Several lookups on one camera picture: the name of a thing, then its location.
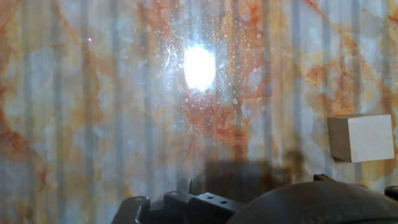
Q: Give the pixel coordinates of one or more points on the small wooden cube block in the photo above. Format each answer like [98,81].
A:
[363,138]

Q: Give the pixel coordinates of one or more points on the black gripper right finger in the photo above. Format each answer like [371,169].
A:
[323,178]

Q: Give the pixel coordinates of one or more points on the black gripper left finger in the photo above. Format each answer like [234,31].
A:
[205,208]

